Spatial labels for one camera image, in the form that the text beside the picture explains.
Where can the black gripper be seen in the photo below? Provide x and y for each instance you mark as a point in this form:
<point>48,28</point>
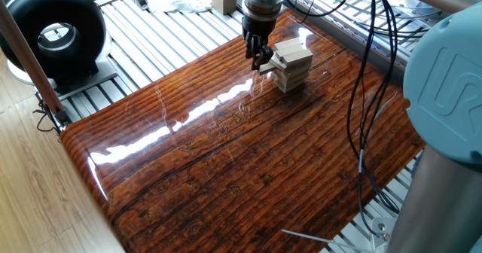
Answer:
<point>258,29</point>

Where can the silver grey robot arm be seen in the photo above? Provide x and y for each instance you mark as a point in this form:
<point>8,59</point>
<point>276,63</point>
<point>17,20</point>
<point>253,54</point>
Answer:
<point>452,95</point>

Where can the wooden jenga block tower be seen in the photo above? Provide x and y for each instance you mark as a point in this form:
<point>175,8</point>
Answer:
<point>293,64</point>

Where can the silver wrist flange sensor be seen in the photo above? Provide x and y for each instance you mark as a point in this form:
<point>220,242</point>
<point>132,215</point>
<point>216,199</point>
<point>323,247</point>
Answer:
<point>263,2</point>

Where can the grey aluminium beam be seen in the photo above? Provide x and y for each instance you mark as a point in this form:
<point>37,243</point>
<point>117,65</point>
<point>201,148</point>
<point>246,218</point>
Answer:
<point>357,46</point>

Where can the silver perforated plate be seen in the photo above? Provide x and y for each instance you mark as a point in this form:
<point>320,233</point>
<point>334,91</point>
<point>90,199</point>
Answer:
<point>410,4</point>

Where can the white zip tie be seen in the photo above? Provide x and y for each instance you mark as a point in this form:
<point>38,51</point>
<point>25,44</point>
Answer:
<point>309,238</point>

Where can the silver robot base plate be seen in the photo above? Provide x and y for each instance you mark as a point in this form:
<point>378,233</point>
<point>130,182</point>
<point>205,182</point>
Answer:
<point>380,228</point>

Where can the brown tinted frame post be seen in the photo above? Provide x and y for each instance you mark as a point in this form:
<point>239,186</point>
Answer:
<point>30,61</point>

